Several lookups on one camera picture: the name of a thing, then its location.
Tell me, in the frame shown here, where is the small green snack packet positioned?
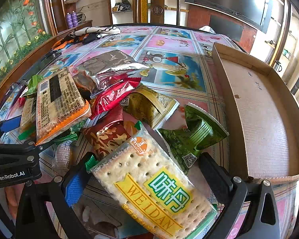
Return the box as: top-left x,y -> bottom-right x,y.
23,74 -> 44,99

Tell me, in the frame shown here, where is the orange edged cracker pack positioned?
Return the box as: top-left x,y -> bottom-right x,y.
35,68 -> 92,146

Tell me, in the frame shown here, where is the red gold patterned packet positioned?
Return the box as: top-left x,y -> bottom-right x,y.
82,105 -> 131,160

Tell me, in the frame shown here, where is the green yellow cracker pack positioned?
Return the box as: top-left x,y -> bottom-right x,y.
90,121 -> 216,238

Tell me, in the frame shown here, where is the silver foil snack bag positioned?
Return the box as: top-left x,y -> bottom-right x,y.
69,50 -> 149,99

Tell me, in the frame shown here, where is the dark green snack packet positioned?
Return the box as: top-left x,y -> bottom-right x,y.
158,103 -> 229,174

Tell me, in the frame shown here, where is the red foil snack packet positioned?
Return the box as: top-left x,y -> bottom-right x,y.
90,77 -> 141,120

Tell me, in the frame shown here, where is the olive yellow snack packet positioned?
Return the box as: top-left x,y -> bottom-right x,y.
120,84 -> 179,130

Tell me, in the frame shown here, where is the cardboard box tray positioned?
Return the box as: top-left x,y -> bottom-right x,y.
212,43 -> 299,184

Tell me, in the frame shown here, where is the patterned cloth bundle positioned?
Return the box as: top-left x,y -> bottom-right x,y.
51,25 -> 121,50

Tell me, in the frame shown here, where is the purple spray can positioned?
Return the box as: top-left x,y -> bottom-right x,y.
66,12 -> 73,29
71,11 -> 78,26

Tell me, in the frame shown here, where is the floral picture tablecloth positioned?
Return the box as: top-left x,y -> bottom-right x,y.
0,25 -> 299,239

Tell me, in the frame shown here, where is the wooden chair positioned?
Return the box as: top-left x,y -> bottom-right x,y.
133,0 -> 181,26

